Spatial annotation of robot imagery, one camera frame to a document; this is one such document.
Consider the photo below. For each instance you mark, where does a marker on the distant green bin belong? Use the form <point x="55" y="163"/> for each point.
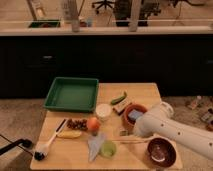
<point x="45" y="24"/>

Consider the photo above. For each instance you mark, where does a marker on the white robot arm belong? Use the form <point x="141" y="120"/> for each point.
<point x="158" y="119"/>

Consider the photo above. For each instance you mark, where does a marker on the grey cloth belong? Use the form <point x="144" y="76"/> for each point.
<point x="94" y="145"/>

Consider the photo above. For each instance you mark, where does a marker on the silver metal fork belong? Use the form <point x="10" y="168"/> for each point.
<point x="133" y="141"/>

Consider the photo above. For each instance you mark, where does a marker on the green pea pod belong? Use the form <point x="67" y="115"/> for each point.
<point x="119" y="99"/>

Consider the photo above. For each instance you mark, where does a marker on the yellow banana toy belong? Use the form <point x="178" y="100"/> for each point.
<point x="70" y="134"/>

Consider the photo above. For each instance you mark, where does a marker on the terracotta clay bowl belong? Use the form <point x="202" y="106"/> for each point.
<point x="127" y="123"/>

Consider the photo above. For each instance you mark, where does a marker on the dark grape bunch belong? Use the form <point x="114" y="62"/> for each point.
<point x="77" y="124"/>

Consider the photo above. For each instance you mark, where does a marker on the orange fruit toy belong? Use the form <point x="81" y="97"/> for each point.
<point x="93" y="124"/>

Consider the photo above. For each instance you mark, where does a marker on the green plastic tray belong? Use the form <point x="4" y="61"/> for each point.
<point x="72" y="94"/>

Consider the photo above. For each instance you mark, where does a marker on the brown chocolate bar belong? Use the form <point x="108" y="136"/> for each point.
<point x="119" y="108"/>

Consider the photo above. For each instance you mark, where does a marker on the blue sponge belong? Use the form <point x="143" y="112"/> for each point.
<point x="133" y="115"/>

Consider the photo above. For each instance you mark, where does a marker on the light green cup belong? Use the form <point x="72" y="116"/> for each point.
<point x="108" y="149"/>

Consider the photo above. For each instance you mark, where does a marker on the black cable stand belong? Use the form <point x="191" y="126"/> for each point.
<point x="24" y="144"/>

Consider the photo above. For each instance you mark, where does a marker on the white paper cup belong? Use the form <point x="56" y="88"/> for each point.
<point x="103" y="111"/>

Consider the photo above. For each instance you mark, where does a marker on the black office chair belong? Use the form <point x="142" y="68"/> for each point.
<point x="102" y="3"/>

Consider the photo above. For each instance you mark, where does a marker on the dark brown bowl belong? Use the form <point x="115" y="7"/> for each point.
<point x="161" y="152"/>

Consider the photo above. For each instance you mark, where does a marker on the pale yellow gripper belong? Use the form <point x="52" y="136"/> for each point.
<point x="124" y="133"/>

